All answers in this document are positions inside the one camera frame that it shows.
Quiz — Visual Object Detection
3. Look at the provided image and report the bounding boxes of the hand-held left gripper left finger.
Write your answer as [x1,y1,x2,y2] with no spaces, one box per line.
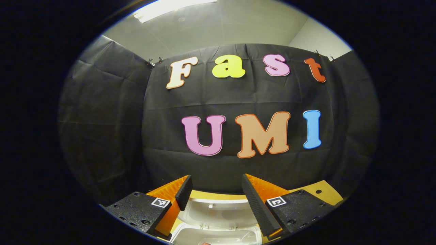
[100,175,193,240]

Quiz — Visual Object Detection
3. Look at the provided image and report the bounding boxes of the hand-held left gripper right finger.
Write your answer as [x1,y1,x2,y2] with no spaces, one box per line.
[241,174,336,240]

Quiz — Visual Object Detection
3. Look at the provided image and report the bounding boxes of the white desktop garbage bin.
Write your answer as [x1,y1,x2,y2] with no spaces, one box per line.
[170,198,263,245]

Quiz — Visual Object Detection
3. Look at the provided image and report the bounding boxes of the wooden desktop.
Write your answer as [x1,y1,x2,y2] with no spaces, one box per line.
[146,180,344,244]

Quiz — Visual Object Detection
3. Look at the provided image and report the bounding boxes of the black backdrop cloth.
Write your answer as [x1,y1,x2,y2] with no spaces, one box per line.
[58,34,380,205]

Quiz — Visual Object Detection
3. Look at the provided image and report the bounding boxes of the ceiling light panel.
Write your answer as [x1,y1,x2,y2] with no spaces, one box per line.
[134,0,217,23]

